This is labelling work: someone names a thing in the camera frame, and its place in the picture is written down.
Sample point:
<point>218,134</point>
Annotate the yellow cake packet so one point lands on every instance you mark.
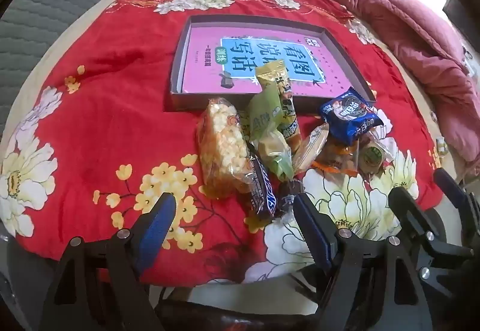
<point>290,117</point>

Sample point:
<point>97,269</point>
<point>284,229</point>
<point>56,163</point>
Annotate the puffed rice cake packet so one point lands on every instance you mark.
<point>223,143</point>

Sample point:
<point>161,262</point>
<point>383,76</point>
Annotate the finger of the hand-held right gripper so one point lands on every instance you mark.
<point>455,192</point>
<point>416,218</point>

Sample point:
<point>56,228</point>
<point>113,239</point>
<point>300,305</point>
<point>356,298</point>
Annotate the blue cookie packet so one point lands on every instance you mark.
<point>348,113</point>

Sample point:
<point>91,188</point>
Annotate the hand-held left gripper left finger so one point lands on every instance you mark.
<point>157,226</point>

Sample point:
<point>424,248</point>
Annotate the green milk snack packet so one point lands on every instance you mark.
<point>266,117</point>

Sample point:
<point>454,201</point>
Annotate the small clear snack packet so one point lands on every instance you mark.
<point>371,158</point>

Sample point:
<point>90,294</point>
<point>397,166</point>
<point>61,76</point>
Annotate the dark chocolate bar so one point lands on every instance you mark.
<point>262,188</point>

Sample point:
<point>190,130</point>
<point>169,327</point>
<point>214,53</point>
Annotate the red floral blanket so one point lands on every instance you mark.
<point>93,91</point>

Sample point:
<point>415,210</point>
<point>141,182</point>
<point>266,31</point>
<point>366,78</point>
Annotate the grey cardboard box tray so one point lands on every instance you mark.
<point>187,102</point>

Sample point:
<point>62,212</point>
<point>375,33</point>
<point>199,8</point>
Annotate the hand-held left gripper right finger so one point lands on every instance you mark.
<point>313,229</point>

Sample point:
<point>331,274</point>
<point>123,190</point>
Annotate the orange peanut packet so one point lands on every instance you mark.
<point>337,160</point>

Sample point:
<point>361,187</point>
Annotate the small brown candy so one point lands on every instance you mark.
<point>288,196</point>

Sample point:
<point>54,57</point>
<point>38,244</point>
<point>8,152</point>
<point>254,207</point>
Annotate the peach pastry packet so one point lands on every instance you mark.
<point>311,147</point>

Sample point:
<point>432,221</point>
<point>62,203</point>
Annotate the pink quilt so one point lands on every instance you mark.
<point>412,34</point>

